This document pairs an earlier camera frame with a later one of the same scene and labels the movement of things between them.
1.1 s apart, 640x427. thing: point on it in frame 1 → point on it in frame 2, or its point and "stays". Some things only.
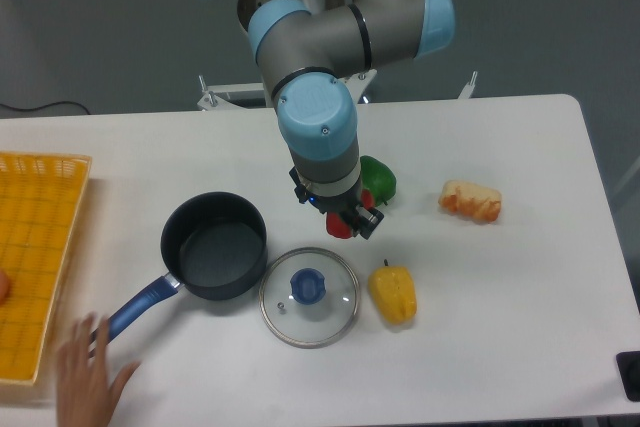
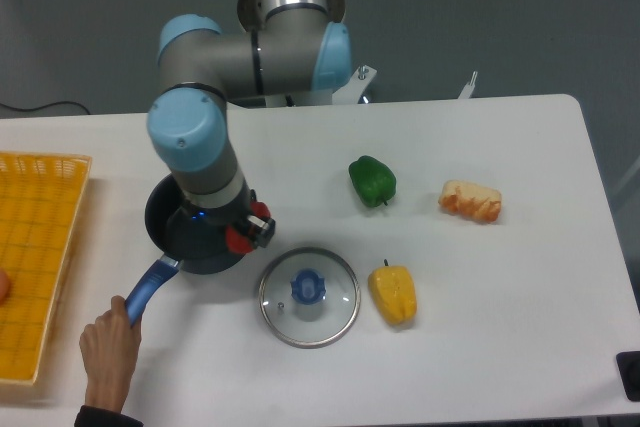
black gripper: x=343 y=208 → x=195 y=231
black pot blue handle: x=214 y=246 → x=158 y=205
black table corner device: x=629 y=366 stays
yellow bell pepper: x=393 y=291 stays
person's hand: x=86 y=393 → x=109 y=348
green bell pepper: x=377 y=179 stays
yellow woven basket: x=40 y=196 stays
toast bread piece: x=470 y=200 stays
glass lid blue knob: x=309 y=297 stays
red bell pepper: x=336 y=225 → x=240 y=242
